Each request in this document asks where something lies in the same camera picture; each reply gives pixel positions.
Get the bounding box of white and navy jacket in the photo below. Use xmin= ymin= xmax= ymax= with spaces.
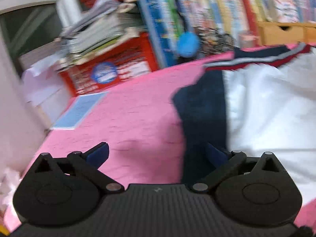
xmin=172 ymin=43 xmax=315 ymax=204

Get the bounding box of light blue notebook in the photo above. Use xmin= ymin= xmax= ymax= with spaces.
xmin=50 ymin=91 xmax=107 ymax=130

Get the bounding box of pink bunny table mat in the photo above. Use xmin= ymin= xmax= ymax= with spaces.
xmin=3 ymin=43 xmax=316 ymax=232

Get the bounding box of small clear plastic jar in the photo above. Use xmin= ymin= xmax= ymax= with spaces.
xmin=239 ymin=33 xmax=258 ymax=49

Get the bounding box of red plastic crate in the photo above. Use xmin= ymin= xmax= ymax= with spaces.
xmin=58 ymin=33 xmax=159 ymax=97

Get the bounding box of miniature black bicycle model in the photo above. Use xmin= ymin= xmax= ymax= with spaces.
xmin=198 ymin=27 xmax=235 ymax=55

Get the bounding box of wooden drawer organizer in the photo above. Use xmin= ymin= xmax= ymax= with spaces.
xmin=257 ymin=22 xmax=315 ymax=45

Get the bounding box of blue plush ball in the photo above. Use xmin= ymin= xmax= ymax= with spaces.
xmin=177 ymin=32 xmax=200 ymax=58

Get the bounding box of stack of papers and booklets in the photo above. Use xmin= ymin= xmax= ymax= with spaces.
xmin=59 ymin=0 xmax=146 ymax=65

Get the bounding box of white pencil pattern box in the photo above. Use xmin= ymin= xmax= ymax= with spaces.
xmin=268 ymin=0 xmax=299 ymax=23

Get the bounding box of row of upright books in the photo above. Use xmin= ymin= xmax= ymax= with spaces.
xmin=138 ymin=0 xmax=315 ymax=68

